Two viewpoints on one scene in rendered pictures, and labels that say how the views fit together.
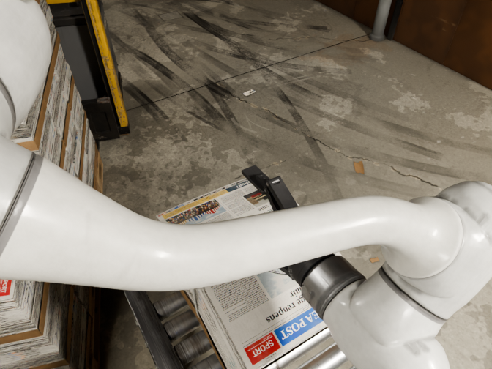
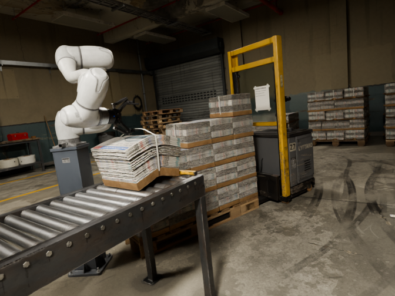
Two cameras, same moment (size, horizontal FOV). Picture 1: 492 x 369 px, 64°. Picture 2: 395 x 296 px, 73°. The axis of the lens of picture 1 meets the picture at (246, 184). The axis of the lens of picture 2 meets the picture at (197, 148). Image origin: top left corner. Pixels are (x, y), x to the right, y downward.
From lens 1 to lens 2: 163 cm
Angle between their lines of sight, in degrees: 69
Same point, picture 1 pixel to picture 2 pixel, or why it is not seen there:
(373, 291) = not seen: hidden behind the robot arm
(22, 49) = (90, 53)
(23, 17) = (96, 50)
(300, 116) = not seen: outside the picture
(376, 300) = not seen: hidden behind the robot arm
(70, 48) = (274, 148)
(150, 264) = (65, 71)
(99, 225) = (65, 64)
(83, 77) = (277, 165)
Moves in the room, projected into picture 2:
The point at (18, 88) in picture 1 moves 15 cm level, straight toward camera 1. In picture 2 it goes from (84, 56) to (59, 53)
